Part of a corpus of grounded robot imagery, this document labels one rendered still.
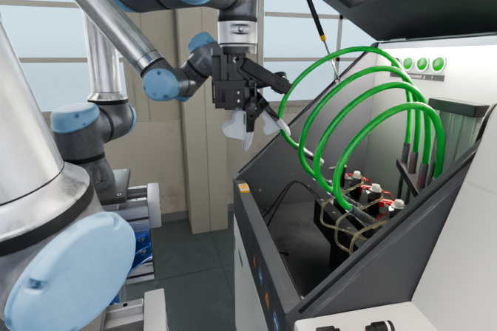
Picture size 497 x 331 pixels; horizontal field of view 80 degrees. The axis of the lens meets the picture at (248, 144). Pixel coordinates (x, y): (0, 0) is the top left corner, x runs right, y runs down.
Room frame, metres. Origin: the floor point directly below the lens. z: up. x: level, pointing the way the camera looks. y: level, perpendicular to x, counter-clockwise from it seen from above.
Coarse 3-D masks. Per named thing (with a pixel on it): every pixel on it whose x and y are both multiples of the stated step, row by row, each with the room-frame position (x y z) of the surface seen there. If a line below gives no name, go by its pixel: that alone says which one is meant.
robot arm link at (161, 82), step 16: (80, 0) 0.74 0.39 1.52; (96, 0) 0.74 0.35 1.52; (112, 0) 0.76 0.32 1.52; (96, 16) 0.74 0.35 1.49; (112, 16) 0.73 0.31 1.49; (128, 16) 0.76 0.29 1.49; (112, 32) 0.73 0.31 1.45; (128, 32) 0.73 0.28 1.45; (128, 48) 0.72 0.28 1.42; (144, 48) 0.72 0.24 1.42; (144, 64) 0.71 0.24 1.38; (160, 64) 0.72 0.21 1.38; (144, 80) 0.69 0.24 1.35; (160, 80) 0.68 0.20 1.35; (176, 80) 0.71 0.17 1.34; (160, 96) 0.68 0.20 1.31; (176, 96) 0.72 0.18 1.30
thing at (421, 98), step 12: (384, 84) 0.62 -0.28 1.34; (396, 84) 0.62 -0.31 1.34; (408, 84) 0.63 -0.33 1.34; (360, 96) 0.61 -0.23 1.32; (420, 96) 0.63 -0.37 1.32; (348, 108) 0.60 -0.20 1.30; (336, 120) 0.60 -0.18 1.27; (324, 132) 0.60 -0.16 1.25; (324, 144) 0.59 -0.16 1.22; (420, 168) 0.65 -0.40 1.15; (324, 180) 0.60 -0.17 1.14; (420, 180) 0.64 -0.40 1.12; (360, 204) 0.62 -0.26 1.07
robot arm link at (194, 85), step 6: (186, 66) 0.83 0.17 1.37; (192, 66) 0.82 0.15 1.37; (186, 72) 0.79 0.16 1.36; (192, 72) 0.82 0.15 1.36; (198, 72) 0.82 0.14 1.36; (192, 78) 0.81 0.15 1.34; (198, 78) 0.83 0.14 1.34; (204, 78) 0.84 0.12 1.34; (192, 84) 0.80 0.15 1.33; (198, 84) 0.84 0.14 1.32; (192, 90) 0.82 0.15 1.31; (180, 96) 0.80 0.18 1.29; (186, 96) 0.84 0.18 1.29
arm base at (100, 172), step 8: (104, 152) 0.81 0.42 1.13; (64, 160) 0.74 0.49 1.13; (72, 160) 0.73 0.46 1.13; (80, 160) 0.74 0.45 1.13; (88, 160) 0.75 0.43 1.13; (96, 160) 0.77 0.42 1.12; (104, 160) 0.80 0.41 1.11; (88, 168) 0.75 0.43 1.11; (96, 168) 0.76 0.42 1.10; (104, 168) 0.78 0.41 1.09; (96, 176) 0.75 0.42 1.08; (104, 176) 0.77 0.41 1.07; (112, 176) 0.80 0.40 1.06; (96, 184) 0.74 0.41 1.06; (104, 184) 0.76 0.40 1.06; (112, 184) 0.79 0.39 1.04; (96, 192) 0.74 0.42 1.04
